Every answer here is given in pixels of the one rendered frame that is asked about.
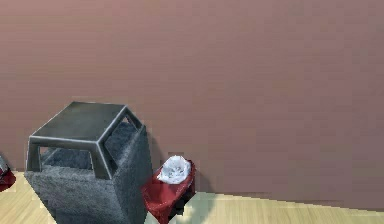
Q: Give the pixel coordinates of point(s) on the white mop wringer insert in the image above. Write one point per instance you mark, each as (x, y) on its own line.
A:
(174, 170)

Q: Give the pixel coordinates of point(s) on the grey stone trash bin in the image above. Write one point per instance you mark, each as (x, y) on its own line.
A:
(83, 180)

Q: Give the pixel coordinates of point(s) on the red round object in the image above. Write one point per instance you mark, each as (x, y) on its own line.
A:
(5, 180)

